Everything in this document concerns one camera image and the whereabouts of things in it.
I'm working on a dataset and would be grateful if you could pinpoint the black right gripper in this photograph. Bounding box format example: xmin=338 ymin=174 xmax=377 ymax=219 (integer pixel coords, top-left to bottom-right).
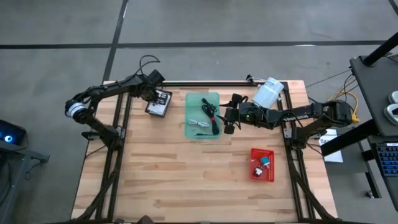
xmin=216 ymin=93 xmax=245 ymax=135

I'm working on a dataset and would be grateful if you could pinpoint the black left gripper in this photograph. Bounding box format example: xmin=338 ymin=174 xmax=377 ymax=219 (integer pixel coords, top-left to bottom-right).
xmin=136 ymin=81 xmax=167 ymax=105

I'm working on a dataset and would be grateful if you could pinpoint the black cable with red tie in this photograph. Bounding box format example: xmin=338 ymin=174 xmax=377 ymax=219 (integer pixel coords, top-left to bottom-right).
xmin=201 ymin=104 xmax=221 ymax=136

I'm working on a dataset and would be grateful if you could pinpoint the white USB cable bundle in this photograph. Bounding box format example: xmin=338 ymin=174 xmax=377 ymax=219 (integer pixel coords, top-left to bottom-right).
xmin=187 ymin=119 xmax=210 ymax=128

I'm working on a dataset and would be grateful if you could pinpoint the green translucent plastic bin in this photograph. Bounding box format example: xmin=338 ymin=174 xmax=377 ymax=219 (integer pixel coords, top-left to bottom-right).
xmin=185 ymin=91 xmax=222 ymax=140

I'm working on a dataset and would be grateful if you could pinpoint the black mesh basket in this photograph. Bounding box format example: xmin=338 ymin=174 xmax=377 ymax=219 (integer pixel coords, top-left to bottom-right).
xmin=145 ymin=89 xmax=173 ymax=118

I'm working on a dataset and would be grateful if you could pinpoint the white plastic container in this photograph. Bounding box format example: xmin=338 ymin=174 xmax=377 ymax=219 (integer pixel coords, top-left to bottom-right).
xmin=251 ymin=77 xmax=285 ymax=110

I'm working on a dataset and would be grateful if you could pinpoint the red perforated plastic basket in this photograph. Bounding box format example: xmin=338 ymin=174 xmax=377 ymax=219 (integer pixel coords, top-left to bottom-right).
xmin=249 ymin=147 xmax=275 ymax=183

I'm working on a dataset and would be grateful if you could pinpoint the white paper sheet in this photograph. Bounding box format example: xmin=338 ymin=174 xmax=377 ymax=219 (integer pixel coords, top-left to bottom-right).
xmin=318 ymin=128 xmax=345 ymax=164

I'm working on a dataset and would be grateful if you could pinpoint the person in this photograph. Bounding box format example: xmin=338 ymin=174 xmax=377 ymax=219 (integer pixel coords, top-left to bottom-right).
xmin=133 ymin=214 xmax=155 ymax=224

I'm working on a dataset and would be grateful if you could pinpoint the black desk leg beam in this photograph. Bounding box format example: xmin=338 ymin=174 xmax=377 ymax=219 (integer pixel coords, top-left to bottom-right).
xmin=320 ymin=119 xmax=379 ymax=157

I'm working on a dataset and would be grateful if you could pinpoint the dark grey desk top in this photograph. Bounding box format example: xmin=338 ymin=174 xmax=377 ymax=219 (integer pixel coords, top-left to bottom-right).
xmin=349 ymin=55 xmax=398 ymax=138

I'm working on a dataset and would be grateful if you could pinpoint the dark metal stand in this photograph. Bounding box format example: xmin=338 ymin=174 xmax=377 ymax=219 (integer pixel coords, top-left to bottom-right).
xmin=0 ymin=141 xmax=50 ymax=224

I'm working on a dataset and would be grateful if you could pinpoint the black device with blue light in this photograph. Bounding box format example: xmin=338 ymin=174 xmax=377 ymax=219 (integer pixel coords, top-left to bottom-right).
xmin=0 ymin=119 xmax=27 ymax=146

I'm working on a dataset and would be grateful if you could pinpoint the black monitor pole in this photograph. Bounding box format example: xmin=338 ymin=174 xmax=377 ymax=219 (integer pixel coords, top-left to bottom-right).
xmin=362 ymin=32 xmax=398 ymax=68

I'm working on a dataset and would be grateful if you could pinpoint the backlit computer keyboard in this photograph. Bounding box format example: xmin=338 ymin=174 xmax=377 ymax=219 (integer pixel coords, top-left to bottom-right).
xmin=375 ymin=142 xmax=398 ymax=178

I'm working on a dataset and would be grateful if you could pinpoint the dark keyboard tray desk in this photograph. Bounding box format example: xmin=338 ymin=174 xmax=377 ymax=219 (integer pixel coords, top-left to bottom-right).
xmin=366 ymin=135 xmax=398 ymax=212

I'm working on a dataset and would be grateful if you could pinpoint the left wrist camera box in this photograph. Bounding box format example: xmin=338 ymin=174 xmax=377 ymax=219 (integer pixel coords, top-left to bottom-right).
xmin=146 ymin=69 xmax=166 ymax=85

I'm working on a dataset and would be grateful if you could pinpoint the black aluminium rig frame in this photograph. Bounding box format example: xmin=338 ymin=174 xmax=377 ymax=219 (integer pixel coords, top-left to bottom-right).
xmin=70 ymin=73 xmax=340 ymax=224

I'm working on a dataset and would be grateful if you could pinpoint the yellow power cable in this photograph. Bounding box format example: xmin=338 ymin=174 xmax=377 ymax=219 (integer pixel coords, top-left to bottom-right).
xmin=329 ymin=90 xmax=361 ymax=124

